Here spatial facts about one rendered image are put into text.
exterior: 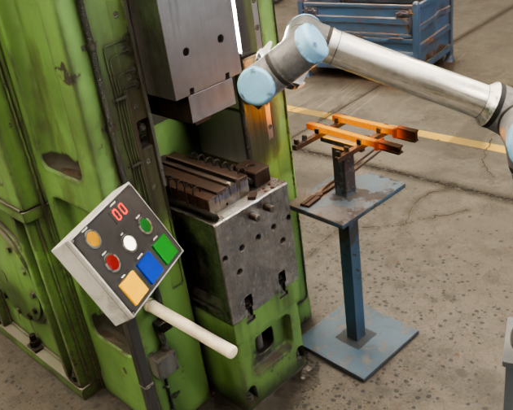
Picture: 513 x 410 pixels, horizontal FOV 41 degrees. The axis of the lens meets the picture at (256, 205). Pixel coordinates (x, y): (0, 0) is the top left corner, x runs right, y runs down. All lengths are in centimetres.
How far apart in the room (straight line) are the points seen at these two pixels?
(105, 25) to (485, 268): 231
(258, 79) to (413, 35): 442
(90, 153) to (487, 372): 184
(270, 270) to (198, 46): 92
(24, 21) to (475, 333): 225
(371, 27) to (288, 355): 375
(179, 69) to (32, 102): 59
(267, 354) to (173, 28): 143
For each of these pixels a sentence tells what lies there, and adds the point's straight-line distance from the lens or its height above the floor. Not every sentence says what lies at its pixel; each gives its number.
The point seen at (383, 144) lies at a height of 104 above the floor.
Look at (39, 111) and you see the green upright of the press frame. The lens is 253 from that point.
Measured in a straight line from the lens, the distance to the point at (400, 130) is 262.
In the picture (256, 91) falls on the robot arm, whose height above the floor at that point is 156.
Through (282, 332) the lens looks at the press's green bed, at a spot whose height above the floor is 22.
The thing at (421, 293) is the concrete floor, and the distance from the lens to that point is 346.
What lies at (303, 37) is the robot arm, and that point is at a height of 167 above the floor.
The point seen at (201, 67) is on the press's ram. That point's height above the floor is 144.
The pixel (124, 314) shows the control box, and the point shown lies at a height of 97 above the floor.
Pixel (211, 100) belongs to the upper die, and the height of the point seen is 132.
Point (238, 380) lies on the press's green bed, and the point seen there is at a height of 17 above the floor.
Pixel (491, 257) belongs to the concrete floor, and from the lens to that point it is 374.
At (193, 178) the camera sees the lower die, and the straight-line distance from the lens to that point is 253.
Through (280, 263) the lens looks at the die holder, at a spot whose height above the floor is 59.
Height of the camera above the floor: 208
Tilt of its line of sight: 29 degrees down
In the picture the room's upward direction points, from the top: 8 degrees counter-clockwise
